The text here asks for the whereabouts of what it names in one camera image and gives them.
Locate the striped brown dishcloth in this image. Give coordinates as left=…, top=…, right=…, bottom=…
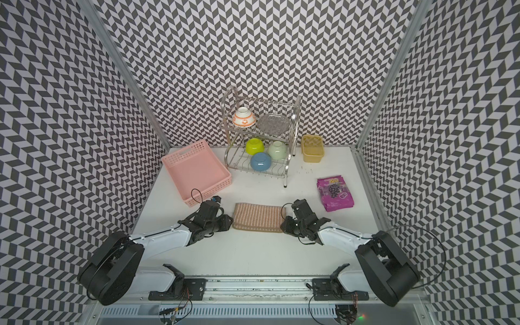
left=232, top=203, right=287, bottom=233

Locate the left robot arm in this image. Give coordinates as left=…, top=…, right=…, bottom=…
left=77, top=196, right=234, bottom=306

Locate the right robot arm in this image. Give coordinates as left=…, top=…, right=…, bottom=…
left=280, top=199, right=421, bottom=307

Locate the purple blackcurrant gummy bag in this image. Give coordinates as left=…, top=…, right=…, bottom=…
left=317, top=175, right=355, bottom=212

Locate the pink plastic basket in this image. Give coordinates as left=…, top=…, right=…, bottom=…
left=161, top=139, right=232, bottom=207

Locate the blue bowl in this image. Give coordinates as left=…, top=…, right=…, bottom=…
left=250, top=152, right=272, bottom=172

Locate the yellow plastic container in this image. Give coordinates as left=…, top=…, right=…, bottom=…
left=301, top=135, right=324, bottom=163

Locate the pale green bowl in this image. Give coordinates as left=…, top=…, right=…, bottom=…
left=267, top=141, right=287, bottom=161

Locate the lime green bowl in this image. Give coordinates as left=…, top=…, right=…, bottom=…
left=245, top=138, right=265, bottom=156

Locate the silver metal dish rack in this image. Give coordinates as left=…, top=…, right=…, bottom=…
left=219, top=86, right=302, bottom=188

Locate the grey patterned plate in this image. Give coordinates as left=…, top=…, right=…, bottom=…
left=257, top=114, right=290, bottom=136

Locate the white orange patterned bowl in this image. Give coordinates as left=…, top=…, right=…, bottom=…
left=232, top=106, right=257, bottom=128

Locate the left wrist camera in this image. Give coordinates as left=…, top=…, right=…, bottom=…
left=211, top=196, right=222, bottom=204

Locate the aluminium front rail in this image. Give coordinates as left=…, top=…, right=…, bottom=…
left=87, top=275, right=431, bottom=305

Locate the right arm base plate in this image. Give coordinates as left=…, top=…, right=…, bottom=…
left=306, top=264, right=369, bottom=302

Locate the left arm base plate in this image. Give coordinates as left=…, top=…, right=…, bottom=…
left=148, top=264, right=207, bottom=301

